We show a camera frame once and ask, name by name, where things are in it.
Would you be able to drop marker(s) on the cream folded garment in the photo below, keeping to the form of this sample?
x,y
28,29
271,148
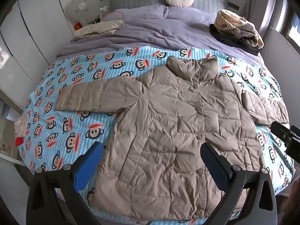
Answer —
x,y
98,28

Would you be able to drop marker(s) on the window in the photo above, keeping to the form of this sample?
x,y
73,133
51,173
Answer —
x,y
289,21

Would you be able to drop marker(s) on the red fabric item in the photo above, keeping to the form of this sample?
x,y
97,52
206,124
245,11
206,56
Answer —
x,y
20,141

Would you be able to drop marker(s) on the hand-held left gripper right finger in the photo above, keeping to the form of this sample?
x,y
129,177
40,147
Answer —
x,y
214,164

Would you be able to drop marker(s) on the white low shelf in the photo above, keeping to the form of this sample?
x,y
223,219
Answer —
x,y
8,143

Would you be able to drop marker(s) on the black folded garment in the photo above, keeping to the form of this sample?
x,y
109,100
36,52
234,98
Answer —
x,y
225,38

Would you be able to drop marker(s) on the beige quilted puffer jacket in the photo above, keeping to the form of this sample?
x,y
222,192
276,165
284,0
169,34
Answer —
x,y
168,121

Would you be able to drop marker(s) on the grey curtain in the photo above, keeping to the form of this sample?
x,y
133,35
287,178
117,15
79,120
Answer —
x,y
260,7

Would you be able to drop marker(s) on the pile of folded clothes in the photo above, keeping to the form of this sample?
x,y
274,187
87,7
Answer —
x,y
234,25

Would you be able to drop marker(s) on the white standing fan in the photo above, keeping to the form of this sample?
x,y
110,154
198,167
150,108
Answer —
x,y
78,8

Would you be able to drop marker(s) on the white wardrobe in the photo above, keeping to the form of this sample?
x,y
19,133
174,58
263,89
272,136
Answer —
x,y
35,28

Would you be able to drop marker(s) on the red box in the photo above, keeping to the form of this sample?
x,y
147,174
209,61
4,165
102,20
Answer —
x,y
77,26

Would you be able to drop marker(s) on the purple duvet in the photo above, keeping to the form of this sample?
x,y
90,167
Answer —
x,y
152,37

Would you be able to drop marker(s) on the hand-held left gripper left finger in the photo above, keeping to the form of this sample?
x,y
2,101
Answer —
x,y
90,164

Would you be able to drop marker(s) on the purple pillow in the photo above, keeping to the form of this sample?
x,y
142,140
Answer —
x,y
138,14
187,16

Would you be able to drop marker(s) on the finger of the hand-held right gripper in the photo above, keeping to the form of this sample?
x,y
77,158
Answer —
x,y
280,131

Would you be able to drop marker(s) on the pink cloth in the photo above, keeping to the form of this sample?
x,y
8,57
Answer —
x,y
21,125

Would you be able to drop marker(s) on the blue monkey printed blanket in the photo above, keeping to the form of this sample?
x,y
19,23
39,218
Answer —
x,y
58,133

